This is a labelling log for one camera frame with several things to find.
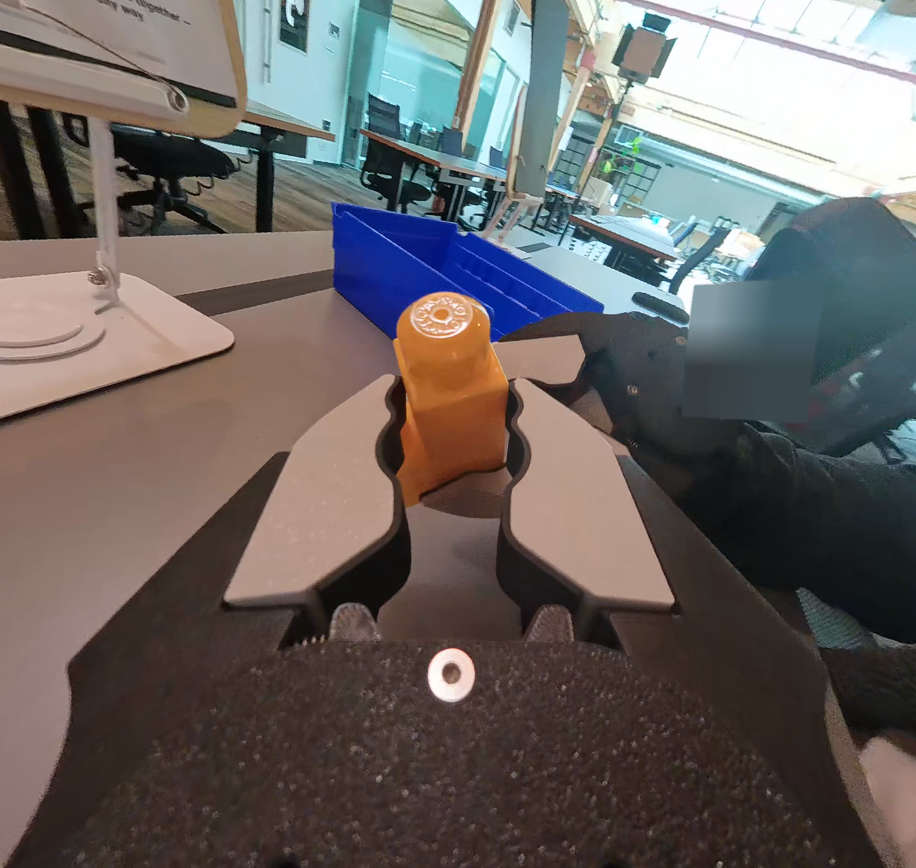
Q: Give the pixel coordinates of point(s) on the person's black fleece-lined jacket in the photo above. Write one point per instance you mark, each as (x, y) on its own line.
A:
(873, 689)

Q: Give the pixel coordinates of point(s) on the blue plastic bin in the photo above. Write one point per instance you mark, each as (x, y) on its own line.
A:
(401, 267)

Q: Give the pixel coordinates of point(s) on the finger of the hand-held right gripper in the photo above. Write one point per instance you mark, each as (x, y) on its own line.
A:
(544, 356)
(597, 410)

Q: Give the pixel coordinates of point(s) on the black office chair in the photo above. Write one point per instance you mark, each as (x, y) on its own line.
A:
(172, 156)
(383, 124)

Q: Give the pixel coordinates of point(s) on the person's grey printed sweatshirt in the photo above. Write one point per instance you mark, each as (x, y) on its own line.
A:
(891, 796)

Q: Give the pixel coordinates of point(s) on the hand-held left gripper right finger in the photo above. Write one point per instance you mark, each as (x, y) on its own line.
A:
(587, 524)

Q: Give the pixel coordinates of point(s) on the red ceiling pipe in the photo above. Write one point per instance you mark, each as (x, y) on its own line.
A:
(751, 31)

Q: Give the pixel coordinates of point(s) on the black studio light panel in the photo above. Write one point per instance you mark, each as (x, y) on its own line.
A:
(644, 49)

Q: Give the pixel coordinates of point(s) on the yellow one-stud block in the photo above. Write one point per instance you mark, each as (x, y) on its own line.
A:
(451, 410)

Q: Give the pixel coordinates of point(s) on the rows of office desks and chairs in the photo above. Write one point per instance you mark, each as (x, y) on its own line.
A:
(630, 235)

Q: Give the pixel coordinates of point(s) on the printed instruction sheet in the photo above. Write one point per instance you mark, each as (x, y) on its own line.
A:
(107, 24)

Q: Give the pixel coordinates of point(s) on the phone icon wall sign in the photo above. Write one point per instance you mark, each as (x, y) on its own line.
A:
(295, 9)

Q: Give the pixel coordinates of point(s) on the green potted plant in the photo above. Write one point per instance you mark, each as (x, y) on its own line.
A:
(622, 156)

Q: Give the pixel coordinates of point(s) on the grey mesh chair seat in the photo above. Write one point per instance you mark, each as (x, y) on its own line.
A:
(844, 621)

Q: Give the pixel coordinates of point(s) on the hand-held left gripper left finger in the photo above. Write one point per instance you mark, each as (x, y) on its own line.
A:
(315, 524)

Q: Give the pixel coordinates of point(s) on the wooden-top office desk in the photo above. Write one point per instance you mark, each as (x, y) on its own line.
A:
(286, 124)
(444, 160)

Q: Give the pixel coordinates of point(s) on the white stand with wooden board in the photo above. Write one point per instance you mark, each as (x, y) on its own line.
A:
(107, 338)

